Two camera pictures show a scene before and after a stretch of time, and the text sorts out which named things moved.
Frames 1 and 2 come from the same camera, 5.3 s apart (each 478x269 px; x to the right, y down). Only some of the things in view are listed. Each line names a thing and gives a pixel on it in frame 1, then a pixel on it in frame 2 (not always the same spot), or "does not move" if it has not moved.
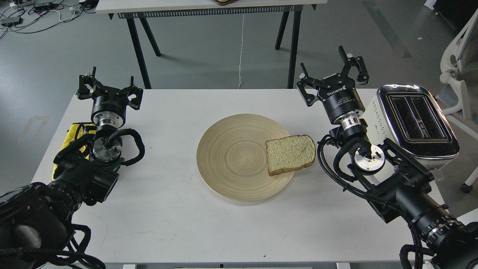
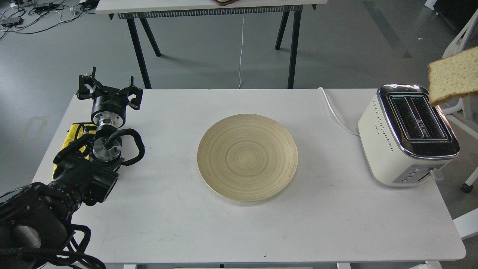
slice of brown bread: [290, 153] → [455, 76]
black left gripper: [108, 99] does not move
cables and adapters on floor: [29, 16] does not move
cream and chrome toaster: [407, 116] does not move
